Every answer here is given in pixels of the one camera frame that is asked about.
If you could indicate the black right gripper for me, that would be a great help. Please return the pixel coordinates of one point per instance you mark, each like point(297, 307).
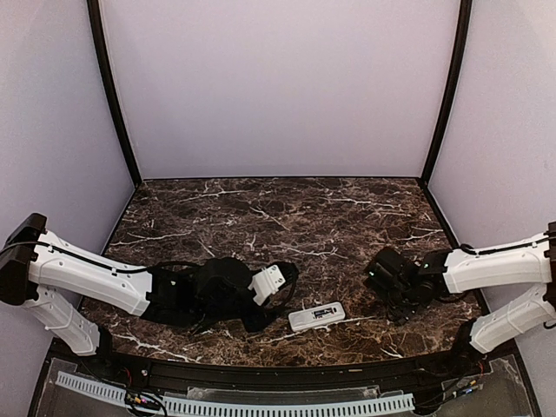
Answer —
point(402, 314)

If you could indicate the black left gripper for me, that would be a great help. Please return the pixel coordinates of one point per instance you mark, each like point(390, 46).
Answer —
point(261, 321)

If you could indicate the white remote control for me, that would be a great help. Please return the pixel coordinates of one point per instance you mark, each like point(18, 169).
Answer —
point(304, 319)

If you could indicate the purple blue AAA battery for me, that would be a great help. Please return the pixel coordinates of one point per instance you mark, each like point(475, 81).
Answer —
point(328, 309)

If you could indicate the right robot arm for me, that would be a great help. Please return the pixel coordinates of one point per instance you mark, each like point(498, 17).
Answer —
point(407, 286)

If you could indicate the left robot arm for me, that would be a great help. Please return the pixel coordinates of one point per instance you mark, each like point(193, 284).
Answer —
point(36, 265)

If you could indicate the clear acrylic plate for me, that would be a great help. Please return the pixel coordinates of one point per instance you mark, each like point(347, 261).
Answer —
point(277, 397)

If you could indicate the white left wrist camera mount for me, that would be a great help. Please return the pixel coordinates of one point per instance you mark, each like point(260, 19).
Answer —
point(270, 280)

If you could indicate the black front frame rail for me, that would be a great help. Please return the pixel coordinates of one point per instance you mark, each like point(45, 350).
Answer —
point(416, 372)

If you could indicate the black left corner frame post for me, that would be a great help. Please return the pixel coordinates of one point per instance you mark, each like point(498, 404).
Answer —
point(109, 87)

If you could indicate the black corner frame post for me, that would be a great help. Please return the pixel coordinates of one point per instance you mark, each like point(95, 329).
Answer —
point(453, 76)
point(109, 87)

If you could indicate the black right corner frame post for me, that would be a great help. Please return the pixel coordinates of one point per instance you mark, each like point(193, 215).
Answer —
point(453, 76)

